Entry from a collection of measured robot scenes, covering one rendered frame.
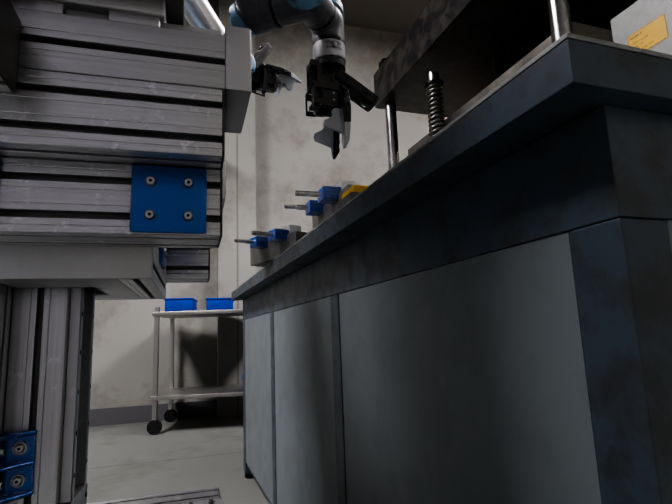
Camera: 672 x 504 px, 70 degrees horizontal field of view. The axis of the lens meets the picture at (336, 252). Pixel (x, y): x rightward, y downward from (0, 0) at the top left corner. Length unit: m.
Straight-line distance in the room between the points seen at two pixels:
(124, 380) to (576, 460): 3.72
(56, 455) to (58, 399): 0.08
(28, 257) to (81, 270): 0.07
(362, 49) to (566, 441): 4.76
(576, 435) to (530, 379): 0.06
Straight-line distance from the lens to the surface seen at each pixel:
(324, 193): 1.01
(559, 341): 0.46
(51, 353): 0.84
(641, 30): 1.66
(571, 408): 0.46
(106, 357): 4.02
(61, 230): 0.65
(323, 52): 1.15
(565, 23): 1.71
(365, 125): 4.68
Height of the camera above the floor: 0.60
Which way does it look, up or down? 10 degrees up
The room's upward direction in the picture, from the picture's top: 2 degrees counter-clockwise
